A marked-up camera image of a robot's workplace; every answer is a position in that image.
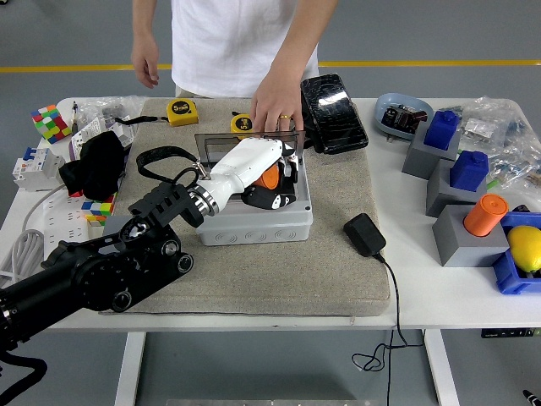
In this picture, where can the yellow tape measure chrome face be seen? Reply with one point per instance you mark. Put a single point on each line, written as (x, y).
(241, 124)

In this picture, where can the white circuit breaker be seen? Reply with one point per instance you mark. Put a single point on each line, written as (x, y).
(34, 167)

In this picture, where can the clear bag of white parts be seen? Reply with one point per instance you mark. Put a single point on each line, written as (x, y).
(477, 129)

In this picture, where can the grey-brown mat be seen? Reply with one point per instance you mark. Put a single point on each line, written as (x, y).
(274, 279)

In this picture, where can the grey plastic junction box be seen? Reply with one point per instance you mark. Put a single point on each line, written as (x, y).
(253, 230)

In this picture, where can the orange cylinder battery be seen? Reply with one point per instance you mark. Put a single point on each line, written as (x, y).
(268, 177)
(484, 215)

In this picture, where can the blue plastic bin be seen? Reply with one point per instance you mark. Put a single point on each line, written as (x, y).
(507, 275)

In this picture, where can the blue block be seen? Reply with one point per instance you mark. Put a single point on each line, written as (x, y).
(439, 131)
(467, 173)

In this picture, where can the yellow lemon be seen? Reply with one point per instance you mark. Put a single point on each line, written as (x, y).
(526, 249)

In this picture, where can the white printed packet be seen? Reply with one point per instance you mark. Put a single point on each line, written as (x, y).
(84, 133)

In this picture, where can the small white breaker module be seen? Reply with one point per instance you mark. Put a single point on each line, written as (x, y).
(125, 135)

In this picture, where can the person's right forearm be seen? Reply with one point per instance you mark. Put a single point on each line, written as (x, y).
(145, 17)

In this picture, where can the blue-grey bowl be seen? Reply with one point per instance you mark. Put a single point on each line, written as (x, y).
(391, 101)

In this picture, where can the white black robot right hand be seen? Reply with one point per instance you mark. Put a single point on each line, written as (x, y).
(531, 397)

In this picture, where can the glossy black case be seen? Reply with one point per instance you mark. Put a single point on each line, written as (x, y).
(334, 114)

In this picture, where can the person's right hand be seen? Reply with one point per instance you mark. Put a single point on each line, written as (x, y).
(145, 59)

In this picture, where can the white power strip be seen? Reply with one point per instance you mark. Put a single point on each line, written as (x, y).
(63, 224)

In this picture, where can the grey holder block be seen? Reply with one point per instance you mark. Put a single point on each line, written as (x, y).
(416, 160)
(439, 194)
(460, 249)

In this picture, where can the black cloth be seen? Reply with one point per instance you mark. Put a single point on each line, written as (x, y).
(97, 165)

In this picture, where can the clear bags of small parts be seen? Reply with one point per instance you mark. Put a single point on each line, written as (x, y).
(515, 152)

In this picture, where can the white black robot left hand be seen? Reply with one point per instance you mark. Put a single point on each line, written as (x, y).
(245, 165)

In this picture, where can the person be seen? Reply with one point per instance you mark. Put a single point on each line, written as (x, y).
(228, 42)

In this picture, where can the black power adapter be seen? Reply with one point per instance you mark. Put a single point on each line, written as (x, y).
(363, 234)

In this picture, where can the smoky transparent box lid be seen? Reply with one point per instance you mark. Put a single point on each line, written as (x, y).
(211, 146)

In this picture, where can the person's left hand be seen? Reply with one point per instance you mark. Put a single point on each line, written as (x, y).
(277, 105)

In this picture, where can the white table leg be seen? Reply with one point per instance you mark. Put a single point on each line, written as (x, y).
(441, 368)
(129, 368)

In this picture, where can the person's left forearm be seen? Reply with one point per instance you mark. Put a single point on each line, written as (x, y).
(304, 38)

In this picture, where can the colourful puzzle cube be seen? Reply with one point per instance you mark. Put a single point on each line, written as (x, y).
(50, 124)
(99, 207)

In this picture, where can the black table control panel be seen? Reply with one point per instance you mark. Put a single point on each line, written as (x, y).
(507, 333)

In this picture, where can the clear bag of screws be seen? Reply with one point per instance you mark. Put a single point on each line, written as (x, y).
(110, 108)

